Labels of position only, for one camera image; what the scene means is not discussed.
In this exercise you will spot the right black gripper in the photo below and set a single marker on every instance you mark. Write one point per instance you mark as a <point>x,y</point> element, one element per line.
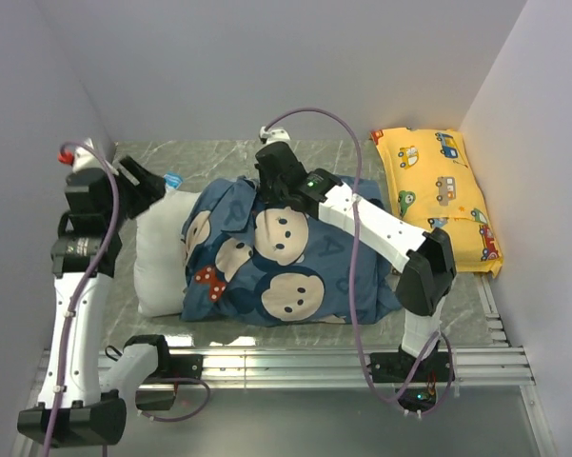
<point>269,197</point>

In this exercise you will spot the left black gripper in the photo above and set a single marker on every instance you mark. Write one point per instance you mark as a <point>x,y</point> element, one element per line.
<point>148,188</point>

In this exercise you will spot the white pillow insert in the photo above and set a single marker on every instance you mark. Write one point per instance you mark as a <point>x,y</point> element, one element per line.
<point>159,272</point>

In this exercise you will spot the blue cartoon letter pillowcase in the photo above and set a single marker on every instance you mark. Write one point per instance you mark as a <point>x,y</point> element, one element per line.
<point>270,265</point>

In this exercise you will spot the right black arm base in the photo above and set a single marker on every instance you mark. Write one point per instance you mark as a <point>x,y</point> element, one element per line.
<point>419,390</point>

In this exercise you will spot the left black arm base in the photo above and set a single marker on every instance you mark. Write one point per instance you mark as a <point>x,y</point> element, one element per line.
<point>164,385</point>

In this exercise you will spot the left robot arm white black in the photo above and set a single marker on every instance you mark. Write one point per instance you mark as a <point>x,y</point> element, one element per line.
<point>77,405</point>

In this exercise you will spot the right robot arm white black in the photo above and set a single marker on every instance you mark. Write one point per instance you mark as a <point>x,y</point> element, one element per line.
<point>424,259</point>

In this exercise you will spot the yellow car print pillow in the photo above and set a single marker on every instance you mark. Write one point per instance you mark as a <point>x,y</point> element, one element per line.
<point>431,185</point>

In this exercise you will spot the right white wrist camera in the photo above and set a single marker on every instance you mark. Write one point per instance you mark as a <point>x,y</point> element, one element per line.
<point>269,135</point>

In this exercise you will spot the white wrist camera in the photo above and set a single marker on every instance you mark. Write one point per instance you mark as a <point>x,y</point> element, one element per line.
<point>78,158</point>
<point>269,135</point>

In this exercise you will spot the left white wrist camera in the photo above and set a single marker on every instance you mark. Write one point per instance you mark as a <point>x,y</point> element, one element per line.
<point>78,158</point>

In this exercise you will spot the aluminium mounting rail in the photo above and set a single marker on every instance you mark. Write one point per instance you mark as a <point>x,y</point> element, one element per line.
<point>304,368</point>

